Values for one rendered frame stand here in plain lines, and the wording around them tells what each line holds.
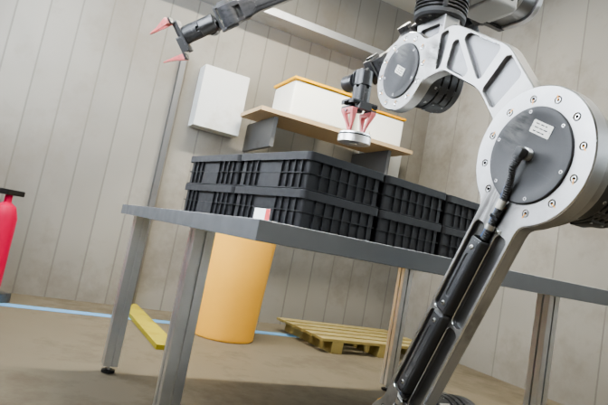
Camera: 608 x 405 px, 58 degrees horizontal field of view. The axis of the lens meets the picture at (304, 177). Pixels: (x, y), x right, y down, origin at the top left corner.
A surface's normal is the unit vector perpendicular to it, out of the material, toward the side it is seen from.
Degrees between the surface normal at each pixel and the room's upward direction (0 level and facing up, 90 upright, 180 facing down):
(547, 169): 90
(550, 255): 90
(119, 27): 90
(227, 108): 90
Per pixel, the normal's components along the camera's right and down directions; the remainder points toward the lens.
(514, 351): -0.87, -0.22
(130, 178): 0.45, -0.03
